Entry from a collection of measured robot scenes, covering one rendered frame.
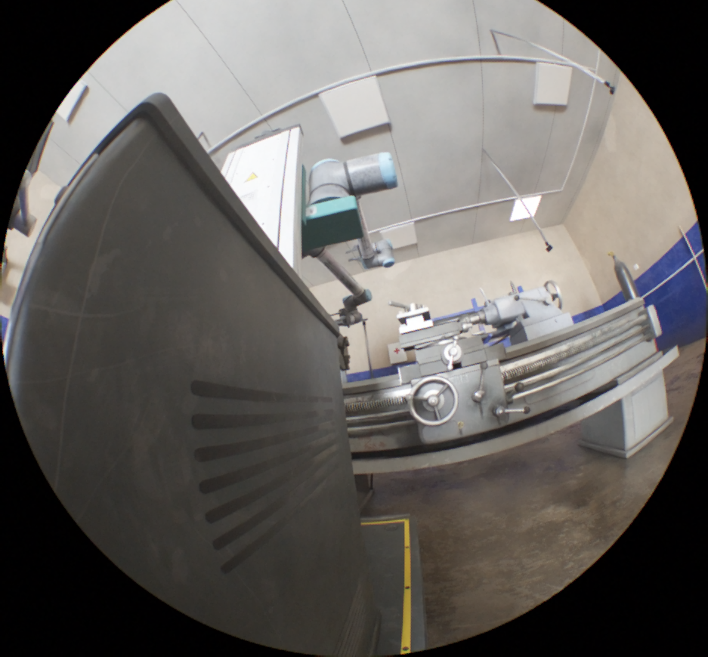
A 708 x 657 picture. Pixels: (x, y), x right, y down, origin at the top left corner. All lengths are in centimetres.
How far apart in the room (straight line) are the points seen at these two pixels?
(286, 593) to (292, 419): 12
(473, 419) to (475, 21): 323
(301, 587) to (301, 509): 6
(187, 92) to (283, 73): 101
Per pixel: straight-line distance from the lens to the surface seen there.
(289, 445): 17
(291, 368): 18
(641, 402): 177
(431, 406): 101
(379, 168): 91
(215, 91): 292
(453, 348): 99
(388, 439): 129
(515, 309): 155
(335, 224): 80
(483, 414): 110
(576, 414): 128
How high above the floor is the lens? 72
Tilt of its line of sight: 24 degrees up
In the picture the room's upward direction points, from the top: 8 degrees counter-clockwise
